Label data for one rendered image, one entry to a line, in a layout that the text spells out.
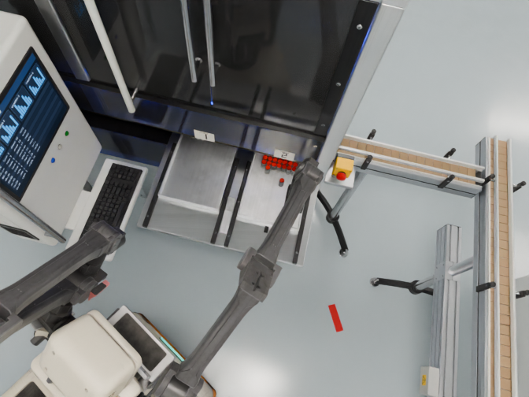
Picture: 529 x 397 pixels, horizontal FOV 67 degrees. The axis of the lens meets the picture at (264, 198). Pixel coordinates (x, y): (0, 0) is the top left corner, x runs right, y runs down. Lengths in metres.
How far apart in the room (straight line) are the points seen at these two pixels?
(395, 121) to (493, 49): 1.22
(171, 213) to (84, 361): 0.77
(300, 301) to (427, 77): 2.07
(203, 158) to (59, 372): 1.02
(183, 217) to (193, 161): 0.26
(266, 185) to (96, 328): 0.92
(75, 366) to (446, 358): 1.59
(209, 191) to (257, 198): 0.21
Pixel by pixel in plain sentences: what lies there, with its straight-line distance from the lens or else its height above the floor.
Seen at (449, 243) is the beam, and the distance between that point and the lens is 2.29.
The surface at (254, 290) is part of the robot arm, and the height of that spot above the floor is 1.43.
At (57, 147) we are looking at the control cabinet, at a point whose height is 1.12.
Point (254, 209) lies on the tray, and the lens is 1.69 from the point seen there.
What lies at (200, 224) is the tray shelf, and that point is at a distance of 1.67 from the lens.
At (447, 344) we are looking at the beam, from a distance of 2.15.
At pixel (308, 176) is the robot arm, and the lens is 1.28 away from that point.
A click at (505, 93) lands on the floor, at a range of 3.81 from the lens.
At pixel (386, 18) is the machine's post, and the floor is 1.76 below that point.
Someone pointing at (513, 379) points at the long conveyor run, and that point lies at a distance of 1.80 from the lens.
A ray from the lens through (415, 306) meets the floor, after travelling 2.72.
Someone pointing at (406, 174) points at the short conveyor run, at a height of 0.92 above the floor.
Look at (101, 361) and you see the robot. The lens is 1.14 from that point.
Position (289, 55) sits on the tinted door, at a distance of 1.22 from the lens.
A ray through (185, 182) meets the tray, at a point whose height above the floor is 0.88.
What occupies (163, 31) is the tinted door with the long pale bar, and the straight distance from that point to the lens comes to 1.31.
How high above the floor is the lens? 2.45
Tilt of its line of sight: 67 degrees down
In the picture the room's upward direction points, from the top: 11 degrees clockwise
